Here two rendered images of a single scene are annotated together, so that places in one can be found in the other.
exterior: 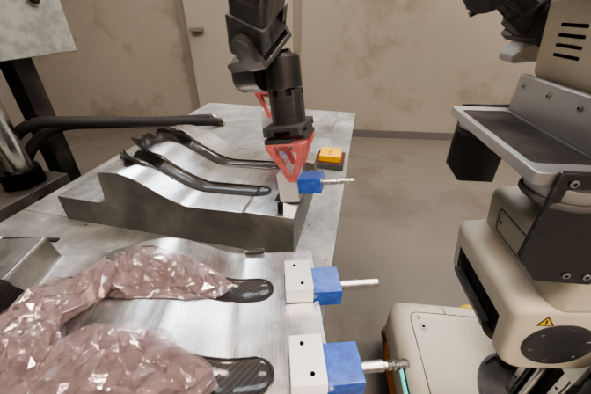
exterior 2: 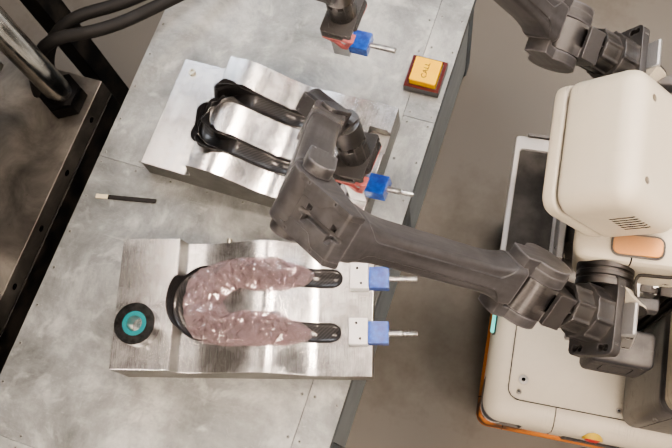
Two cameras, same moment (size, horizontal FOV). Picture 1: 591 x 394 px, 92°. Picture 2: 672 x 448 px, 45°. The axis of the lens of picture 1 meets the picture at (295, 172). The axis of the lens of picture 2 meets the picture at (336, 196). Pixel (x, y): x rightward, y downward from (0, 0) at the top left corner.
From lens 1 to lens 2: 1.26 m
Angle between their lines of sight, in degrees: 42
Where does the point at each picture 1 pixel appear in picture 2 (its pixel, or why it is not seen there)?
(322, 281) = (376, 279)
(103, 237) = (193, 199)
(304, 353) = (357, 328)
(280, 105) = (344, 156)
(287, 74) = (348, 143)
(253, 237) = not seen: hidden behind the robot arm
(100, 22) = not seen: outside the picture
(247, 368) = (326, 327)
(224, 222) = not seen: hidden behind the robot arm
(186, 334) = (291, 311)
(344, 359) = (379, 330)
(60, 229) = (150, 187)
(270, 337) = (339, 312)
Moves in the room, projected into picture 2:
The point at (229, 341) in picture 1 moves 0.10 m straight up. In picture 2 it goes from (315, 313) to (308, 302)
